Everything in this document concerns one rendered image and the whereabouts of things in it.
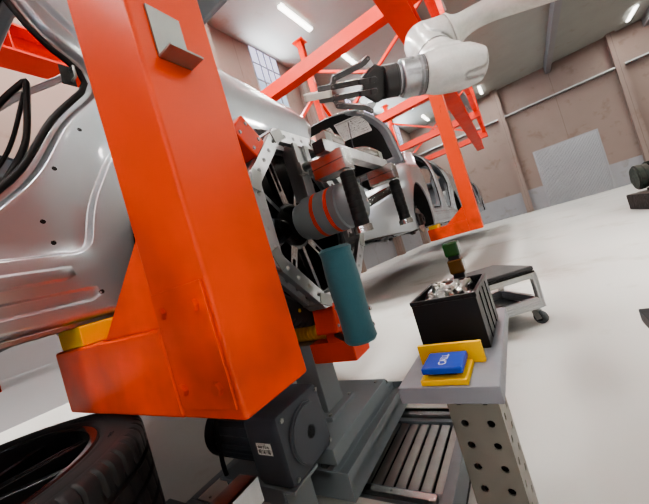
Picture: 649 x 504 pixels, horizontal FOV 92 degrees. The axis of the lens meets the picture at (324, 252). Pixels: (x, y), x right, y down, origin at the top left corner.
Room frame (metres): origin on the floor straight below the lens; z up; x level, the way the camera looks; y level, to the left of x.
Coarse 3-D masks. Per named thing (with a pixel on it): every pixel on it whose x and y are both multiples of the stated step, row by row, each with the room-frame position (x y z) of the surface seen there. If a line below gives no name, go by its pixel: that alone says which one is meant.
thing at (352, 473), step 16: (384, 400) 1.17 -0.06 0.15; (400, 400) 1.16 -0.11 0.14; (384, 416) 1.04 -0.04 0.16; (400, 416) 1.13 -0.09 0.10; (368, 432) 1.01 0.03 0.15; (384, 432) 1.02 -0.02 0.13; (352, 448) 0.94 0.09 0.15; (368, 448) 0.92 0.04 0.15; (384, 448) 0.99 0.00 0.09; (320, 464) 0.89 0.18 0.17; (352, 464) 0.85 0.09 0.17; (368, 464) 0.90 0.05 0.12; (320, 480) 0.87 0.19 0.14; (336, 480) 0.84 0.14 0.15; (352, 480) 0.83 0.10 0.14; (336, 496) 0.85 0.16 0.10; (352, 496) 0.82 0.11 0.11
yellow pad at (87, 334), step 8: (104, 320) 0.79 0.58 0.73; (72, 328) 0.77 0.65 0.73; (80, 328) 0.75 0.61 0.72; (88, 328) 0.76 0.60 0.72; (96, 328) 0.77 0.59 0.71; (104, 328) 0.79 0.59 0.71; (64, 336) 0.79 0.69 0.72; (72, 336) 0.77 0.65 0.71; (80, 336) 0.75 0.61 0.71; (88, 336) 0.76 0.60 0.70; (96, 336) 0.77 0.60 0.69; (104, 336) 0.78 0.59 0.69; (64, 344) 0.80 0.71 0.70; (72, 344) 0.78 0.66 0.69; (80, 344) 0.75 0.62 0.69; (88, 344) 0.75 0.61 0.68
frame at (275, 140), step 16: (272, 128) 0.88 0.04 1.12; (272, 144) 0.86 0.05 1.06; (288, 144) 0.94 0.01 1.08; (304, 144) 1.01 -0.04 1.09; (256, 160) 0.79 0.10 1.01; (256, 176) 0.77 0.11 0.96; (256, 192) 0.76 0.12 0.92; (272, 224) 0.78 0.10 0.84; (272, 240) 0.77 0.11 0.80; (352, 240) 1.19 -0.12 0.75; (288, 272) 0.79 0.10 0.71; (288, 288) 0.84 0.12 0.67; (304, 288) 0.82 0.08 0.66; (304, 304) 0.89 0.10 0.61; (320, 304) 0.87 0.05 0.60
